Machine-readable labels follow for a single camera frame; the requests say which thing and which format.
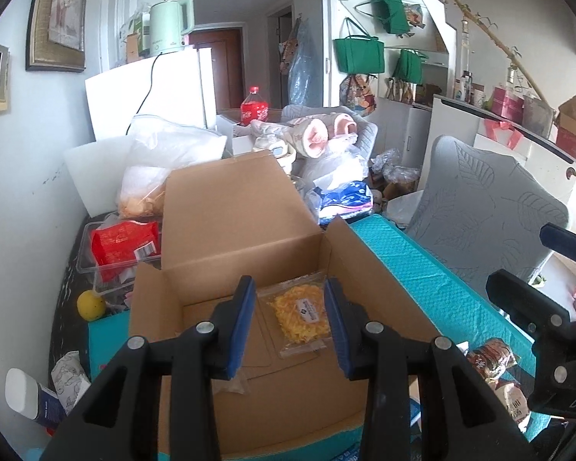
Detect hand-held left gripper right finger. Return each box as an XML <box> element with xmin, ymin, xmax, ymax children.
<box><xmin>323</xmin><ymin>276</ymin><xmax>531</xmax><ymax>461</ymax></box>

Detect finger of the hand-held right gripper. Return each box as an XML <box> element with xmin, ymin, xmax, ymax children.
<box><xmin>485</xmin><ymin>269</ymin><xmax>572</xmax><ymax>343</ymax></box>
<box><xmin>539</xmin><ymin>222</ymin><xmax>576</xmax><ymax>265</ymax></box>

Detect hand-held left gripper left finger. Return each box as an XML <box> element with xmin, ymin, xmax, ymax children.
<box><xmin>41</xmin><ymin>276</ymin><xmax>257</xmax><ymax>461</ymax></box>

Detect yellow snack packet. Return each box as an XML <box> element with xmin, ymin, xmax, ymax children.
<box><xmin>257</xmin><ymin>273</ymin><xmax>334</xmax><ymax>358</ymax></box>

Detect grey leaf pattern chair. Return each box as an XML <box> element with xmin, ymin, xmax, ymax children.
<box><xmin>406</xmin><ymin>134</ymin><xmax>571</xmax><ymax>294</ymax></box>

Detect teal bubble mat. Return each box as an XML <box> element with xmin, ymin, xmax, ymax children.
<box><xmin>87</xmin><ymin>215</ymin><xmax>558</xmax><ymax>461</ymax></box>

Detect small open cardboard box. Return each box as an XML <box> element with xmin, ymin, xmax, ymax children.
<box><xmin>554</xmin><ymin>93</ymin><xmax>576</xmax><ymax>159</ymax></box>

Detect pink ribbon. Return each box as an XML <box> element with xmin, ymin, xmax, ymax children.
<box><xmin>480</xmin><ymin>120</ymin><xmax>524</xmax><ymax>151</ymax></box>

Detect blue white tissue pack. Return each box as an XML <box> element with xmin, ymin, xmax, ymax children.
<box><xmin>317</xmin><ymin>180</ymin><xmax>375</xmax><ymax>224</ymax></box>

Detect silver box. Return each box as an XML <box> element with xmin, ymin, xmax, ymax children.
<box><xmin>523</xmin><ymin>95</ymin><xmax>555</xmax><ymax>138</ymax></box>

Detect red snack bag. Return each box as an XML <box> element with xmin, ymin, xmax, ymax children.
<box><xmin>90</xmin><ymin>221</ymin><xmax>161</xmax><ymax>282</ymax></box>

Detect pink gift box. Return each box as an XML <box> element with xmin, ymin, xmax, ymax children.
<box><xmin>490</xmin><ymin>85</ymin><xmax>524</xmax><ymax>118</ymax></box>

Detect yellow lemon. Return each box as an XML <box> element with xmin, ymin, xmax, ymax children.
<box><xmin>77</xmin><ymin>290</ymin><xmax>106</xmax><ymax>322</ymax></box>

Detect white plastic bag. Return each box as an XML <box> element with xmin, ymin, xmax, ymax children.
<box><xmin>300</xmin><ymin>146</ymin><xmax>368</xmax><ymax>188</ymax></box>

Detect white cabinet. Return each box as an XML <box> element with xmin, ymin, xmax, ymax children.
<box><xmin>429</xmin><ymin>93</ymin><xmax>576</xmax><ymax>202</ymax></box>

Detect clear plastic container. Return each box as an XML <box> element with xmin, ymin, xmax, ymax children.
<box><xmin>76</xmin><ymin>221</ymin><xmax>163</xmax><ymax>308</ymax></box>

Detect crumpled clear plastic bags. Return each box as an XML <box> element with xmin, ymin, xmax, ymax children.
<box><xmin>369</xmin><ymin>149</ymin><xmax>420</xmax><ymax>186</ymax></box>

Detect white patterned wrapper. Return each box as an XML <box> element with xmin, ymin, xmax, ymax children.
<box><xmin>51</xmin><ymin>350</ymin><xmax>92</xmax><ymax>416</ymax></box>

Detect white jug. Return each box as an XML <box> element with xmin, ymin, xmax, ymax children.
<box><xmin>252</xmin><ymin>134</ymin><xmax>296</xmax><ymax>169</ymax></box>

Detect white box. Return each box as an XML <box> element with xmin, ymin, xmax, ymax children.
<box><xmin>216</xmin><ymin>108</ymin><xmax>284</xmax><ymax>154</ymax></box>

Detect clear plastic bag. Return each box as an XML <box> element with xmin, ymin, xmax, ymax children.
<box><xmin>116</xmin><ymin>114</ymin><xmax>228</xmax><ymax>219</ymax></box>

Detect bamboo branch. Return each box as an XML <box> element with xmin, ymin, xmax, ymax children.
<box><xmin>437</xmin><ymin>0</ymin><xmax>550</xmax><ymax>111</ymax></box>

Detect white foam board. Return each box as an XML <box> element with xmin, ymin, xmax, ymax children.
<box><xmin>63</xmin><ymin>134</ymin><xmax>135</xmax><ymax>217</ymax></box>

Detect red cola bottle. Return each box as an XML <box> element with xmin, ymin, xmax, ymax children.
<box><xmin>240</xmin><ymin>85</ymin><xmax>270</xmax><ymax>126</ymax></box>

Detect white capped blue bottle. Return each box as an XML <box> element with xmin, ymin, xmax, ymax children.
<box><xmin>5</xmin><ymin>368</ymin><xmax>68</xmax><ymax>430</ymax></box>

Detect white refrigerator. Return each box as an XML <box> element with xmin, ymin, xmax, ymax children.
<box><xmin>85</xmin><ymin>45</ymin><xmax>218</xmax><ymax>142</ymax></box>

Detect blue plastic garment bag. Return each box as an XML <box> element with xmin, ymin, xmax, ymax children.
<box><xmin>285</xmin><ymin>19</ymin><xmax>323</xmax><ymax>106</ymax></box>

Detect green electric kettle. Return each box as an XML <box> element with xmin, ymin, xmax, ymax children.
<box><xmin>149</xmin><ymin>0</ymin><xmax>194</xmax><ymax>55</ymax></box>

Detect green white bag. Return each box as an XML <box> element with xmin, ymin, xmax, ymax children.
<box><xmin>120</xmin><ymin>2</ymin><xmax>152</xmax><ymax>63</ymax></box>

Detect framed picture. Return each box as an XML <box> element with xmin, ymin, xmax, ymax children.
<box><xmin>25</xmin><ymin>0</ymin><xmax>90</xmax><ymax>74</ymax></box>

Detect black kettle cable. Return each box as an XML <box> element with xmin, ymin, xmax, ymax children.
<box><xmin>125</xmin><ymin>52</ymin><xmax>166</xmax><ymax>138</ymax></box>

